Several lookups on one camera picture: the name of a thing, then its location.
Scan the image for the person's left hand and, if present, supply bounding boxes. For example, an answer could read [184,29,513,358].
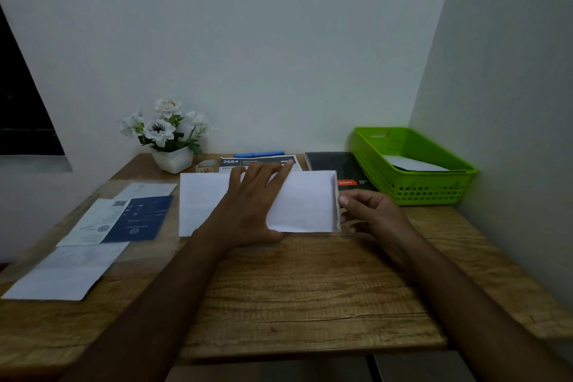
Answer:
[192,158,295,257]

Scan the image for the person's right hand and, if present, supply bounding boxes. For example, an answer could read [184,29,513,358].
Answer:
[338,189,417,266]

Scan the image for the green plastic basket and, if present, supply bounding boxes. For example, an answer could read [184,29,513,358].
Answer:
[349,126,479,207]

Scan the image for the stack of printed documents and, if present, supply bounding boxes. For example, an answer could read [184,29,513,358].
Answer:
[218,154,303,174]

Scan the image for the white envelope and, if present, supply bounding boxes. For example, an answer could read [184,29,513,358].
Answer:
[178,170,342,238]
[383,155,469,172]

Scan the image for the pile of white envelopes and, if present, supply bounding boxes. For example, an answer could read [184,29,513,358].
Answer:
[1,241,131,302]

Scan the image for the person's right forearm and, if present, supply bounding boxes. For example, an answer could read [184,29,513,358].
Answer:
[393,233,573,382]

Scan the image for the person's left forearm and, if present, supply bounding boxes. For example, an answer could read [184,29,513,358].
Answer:
[58,233,229,382]

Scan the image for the blue pen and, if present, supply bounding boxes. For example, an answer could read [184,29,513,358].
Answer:
[234,150,285,159]

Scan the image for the clear plastic sheet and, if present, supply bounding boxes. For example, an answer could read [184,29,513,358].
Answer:
[0,178,189,288]

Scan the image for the black notebook with red label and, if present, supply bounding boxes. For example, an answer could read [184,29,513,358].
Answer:
[304,151,379,192]

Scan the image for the white potted artificial flowers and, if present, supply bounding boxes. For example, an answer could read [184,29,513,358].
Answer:
[118,98,211,175]

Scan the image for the plain white paper sheet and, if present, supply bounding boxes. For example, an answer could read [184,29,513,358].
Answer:
[113,181,178,201]

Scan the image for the blue and white leaflet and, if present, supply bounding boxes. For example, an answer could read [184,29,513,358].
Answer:
[57,195,174,247]

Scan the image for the dark window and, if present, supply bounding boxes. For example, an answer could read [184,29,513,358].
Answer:
[0,5,66,156]

